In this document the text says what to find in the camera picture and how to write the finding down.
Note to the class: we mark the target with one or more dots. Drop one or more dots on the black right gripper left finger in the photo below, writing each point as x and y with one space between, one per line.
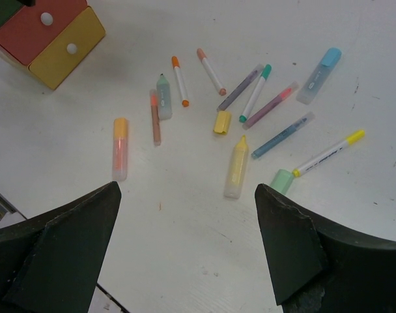
51 262

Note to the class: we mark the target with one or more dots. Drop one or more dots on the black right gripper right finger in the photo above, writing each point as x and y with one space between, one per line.
318 265

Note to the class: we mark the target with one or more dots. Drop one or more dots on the yellow cap white marker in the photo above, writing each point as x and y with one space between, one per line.
328 153

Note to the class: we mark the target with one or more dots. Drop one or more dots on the green cap white marker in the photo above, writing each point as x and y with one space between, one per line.
255 94

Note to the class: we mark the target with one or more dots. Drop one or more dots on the orange cap white marker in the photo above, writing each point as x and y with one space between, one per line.
180 81

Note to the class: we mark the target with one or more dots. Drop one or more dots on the red drawer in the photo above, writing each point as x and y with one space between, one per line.
32 29

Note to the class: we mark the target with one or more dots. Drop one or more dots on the peach cap white marker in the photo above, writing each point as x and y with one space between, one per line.
211 72

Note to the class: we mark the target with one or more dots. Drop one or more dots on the green highlighter cap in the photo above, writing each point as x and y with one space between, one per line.
282 181

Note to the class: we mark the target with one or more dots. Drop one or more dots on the orange cap highlighter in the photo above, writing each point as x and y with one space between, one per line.
120 149

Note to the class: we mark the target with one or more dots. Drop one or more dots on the blue clear pen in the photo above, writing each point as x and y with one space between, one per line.
283 135

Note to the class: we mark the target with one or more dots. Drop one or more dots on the yellow highlighter cap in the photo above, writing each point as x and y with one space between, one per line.
222 123

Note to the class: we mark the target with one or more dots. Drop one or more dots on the pink clear pen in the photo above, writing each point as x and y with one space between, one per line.
271 105

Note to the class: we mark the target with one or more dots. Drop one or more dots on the blue cap highlighter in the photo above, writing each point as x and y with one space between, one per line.
320 74

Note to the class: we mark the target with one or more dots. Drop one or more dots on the purple clear pen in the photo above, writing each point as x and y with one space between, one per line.
241 88

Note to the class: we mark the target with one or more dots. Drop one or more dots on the yellow drawer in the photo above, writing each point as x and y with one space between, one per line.
66 52

